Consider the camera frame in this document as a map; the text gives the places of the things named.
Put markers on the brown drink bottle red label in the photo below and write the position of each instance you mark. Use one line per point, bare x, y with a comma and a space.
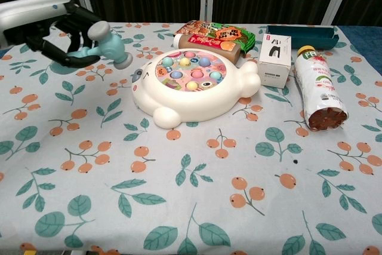
209, 44

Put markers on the white labelled bottle yellow cap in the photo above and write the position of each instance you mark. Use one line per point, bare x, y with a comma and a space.
319, 87

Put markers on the orange green snack bag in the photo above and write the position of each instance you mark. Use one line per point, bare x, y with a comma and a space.
229, 35

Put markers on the teal grey toy hammer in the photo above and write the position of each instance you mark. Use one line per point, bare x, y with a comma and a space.
112, 47

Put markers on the white box with trousers print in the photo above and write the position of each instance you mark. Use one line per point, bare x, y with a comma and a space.
274, 67

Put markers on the white whack-a-mole toy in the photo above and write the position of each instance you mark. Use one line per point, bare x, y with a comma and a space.
194, 105

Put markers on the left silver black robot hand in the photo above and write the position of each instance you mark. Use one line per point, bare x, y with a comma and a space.
33, 5

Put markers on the floral leaf fruit tablecloth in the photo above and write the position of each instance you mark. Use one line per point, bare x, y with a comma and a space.
191, 192

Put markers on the teal plastic rack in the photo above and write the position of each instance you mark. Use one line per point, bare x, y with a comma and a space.
310, 40

